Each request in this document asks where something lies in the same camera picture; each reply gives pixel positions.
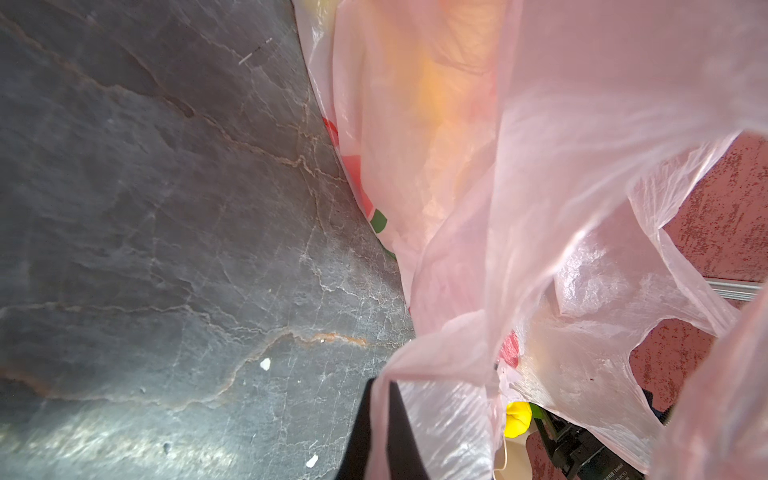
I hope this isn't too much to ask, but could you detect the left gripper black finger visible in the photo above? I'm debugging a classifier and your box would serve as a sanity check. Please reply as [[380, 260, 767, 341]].
[[335, 378, 429, 480]]

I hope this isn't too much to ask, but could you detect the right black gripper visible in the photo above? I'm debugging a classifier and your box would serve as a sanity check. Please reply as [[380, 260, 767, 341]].
[[533, 405, 645, 480]]

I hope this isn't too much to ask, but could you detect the yellow fake lemon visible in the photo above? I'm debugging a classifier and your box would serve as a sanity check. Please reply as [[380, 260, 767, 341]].
[[503, 401, 533, 439]]

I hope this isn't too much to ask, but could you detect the pink plastic bag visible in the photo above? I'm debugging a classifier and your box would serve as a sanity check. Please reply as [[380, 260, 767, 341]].
[[294, 1, 767, 479]]

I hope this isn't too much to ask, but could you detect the right aluminium corner post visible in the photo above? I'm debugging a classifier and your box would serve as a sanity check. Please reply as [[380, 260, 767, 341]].
[[706, 278, 762, 302]]

